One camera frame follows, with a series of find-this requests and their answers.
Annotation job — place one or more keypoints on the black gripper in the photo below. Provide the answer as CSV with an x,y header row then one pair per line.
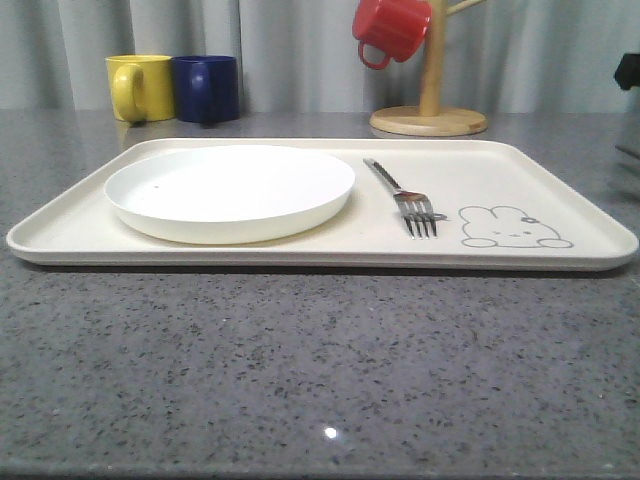
x,y
627,73

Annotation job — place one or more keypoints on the silver metal fork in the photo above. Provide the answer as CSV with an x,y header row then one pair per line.
x,y
415,208

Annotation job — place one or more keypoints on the white round plate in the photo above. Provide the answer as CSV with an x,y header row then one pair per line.
x,y
230,194

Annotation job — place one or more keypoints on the wooden mug tree stand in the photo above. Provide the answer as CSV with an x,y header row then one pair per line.
x,y
429,118

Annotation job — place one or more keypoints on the red ribbed mug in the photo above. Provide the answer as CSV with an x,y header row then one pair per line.
x,y
390,30

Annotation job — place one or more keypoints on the cream rabbit serving tray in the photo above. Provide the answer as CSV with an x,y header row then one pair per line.
x,y
500,210

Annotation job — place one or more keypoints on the dark blue mug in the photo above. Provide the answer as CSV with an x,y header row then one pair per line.
x,y
205,88

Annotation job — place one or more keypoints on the yellow mug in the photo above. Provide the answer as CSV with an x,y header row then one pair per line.
x,y
141,87

